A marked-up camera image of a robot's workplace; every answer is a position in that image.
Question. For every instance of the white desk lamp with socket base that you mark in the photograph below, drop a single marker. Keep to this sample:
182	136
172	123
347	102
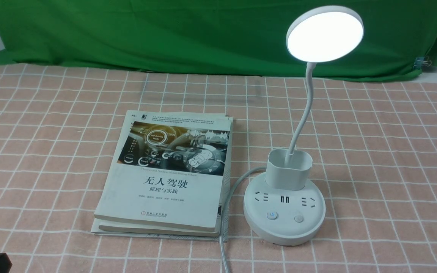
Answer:
282	205

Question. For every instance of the white self-driving textbook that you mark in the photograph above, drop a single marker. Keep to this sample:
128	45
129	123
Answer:
169	169

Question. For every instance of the green backdrop cloth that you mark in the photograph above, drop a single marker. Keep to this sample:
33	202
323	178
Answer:
216	37

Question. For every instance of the blue binder clip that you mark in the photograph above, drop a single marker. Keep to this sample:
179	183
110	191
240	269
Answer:
422	61

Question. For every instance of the pink checkered tablecloth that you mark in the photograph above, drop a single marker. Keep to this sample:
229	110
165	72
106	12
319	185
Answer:
374	147

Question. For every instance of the bottom white book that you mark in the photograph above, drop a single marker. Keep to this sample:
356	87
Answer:
111	228

